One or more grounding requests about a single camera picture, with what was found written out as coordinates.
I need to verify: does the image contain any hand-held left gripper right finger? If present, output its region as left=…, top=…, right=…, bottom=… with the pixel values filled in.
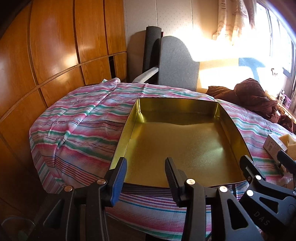
left=165, top=157, right=265, bottom=241

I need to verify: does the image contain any grey chair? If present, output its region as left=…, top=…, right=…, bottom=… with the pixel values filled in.
left=132, top=36, right=200, bottom=93

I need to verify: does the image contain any striped bed sheet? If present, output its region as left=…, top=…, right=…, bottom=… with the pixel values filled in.
left=29, top=77, right=296, bottom=240

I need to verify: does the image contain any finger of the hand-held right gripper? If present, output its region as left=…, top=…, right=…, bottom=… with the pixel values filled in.
left=277, top=150, right=296, bottom=172
left=239, top=155, right=296, bottom=234

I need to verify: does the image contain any patterned beige curtain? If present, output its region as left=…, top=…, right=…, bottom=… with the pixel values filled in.
left=213, top=0, right=257, bottom=45

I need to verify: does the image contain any dark red blanket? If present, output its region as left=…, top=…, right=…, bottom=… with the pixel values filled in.
left=206, top=78, right=279, bottom=120

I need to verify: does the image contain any small white printed box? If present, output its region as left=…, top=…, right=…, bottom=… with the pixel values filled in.
left=263, top=133, right=288, bottom=163

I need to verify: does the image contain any dark brown cloth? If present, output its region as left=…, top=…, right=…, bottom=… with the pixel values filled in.
left=276, top=113, right=296, bottom=133

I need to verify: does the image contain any wooden desk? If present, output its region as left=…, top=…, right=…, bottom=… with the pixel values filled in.
left=266, top=93, right=296, bottom=122

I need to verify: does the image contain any black rolled mat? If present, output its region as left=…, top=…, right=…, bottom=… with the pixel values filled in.
left=142, top=26, right=162, bottom=75

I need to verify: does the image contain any maroon gift box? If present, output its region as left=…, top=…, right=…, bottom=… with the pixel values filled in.
left=110, top=97, right=253, bottom=188

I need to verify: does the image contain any large window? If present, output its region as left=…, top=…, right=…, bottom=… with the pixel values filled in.
left=255, top=0, right=296, bottom=75

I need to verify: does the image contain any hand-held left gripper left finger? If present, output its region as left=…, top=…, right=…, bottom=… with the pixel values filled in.
left=28, top=157, right=127, bottom=241

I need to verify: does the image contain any wooden wardrobe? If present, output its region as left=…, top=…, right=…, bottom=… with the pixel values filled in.
left=0, top=0, right=127, bottom=209

